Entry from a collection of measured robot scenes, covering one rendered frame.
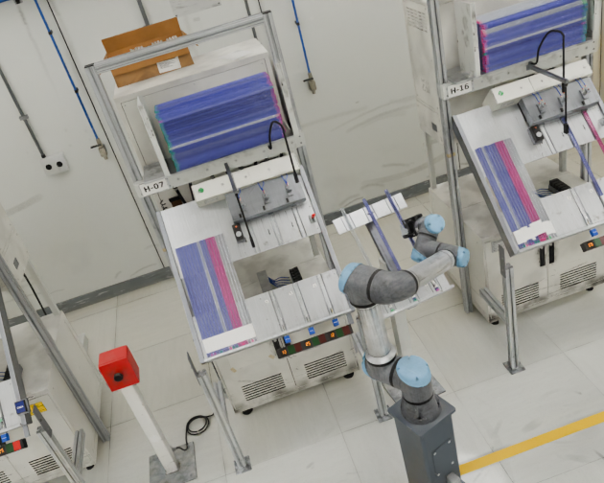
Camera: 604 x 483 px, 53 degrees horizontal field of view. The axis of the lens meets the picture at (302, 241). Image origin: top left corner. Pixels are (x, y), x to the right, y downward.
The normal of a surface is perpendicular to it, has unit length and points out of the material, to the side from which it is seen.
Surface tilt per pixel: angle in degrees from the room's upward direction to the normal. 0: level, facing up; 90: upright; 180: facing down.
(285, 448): 0
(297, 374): 90
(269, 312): 45
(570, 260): 90
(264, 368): 90
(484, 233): 0
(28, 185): 90
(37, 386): 0
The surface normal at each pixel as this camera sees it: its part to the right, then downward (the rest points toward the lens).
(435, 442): 0.56, 0.32
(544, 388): -0.23, -0.82
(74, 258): 0.23, 0.47
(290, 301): 0.00, -0.25
